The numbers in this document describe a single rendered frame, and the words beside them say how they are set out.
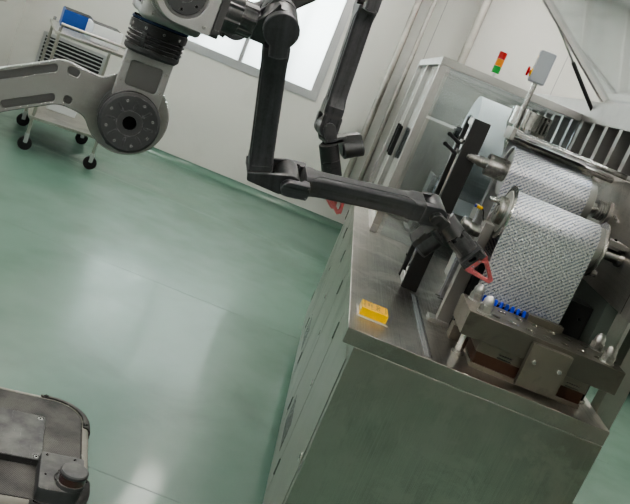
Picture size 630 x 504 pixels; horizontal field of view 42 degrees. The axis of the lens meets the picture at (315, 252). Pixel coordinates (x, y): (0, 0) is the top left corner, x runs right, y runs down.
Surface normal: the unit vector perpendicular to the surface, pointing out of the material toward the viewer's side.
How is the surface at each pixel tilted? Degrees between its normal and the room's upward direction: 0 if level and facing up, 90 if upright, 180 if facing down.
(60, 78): 90
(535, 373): 90
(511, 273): 90
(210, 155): 90
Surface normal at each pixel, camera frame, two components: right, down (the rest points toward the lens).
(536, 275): -0.06, 0.22
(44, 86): 0.25, 0.33
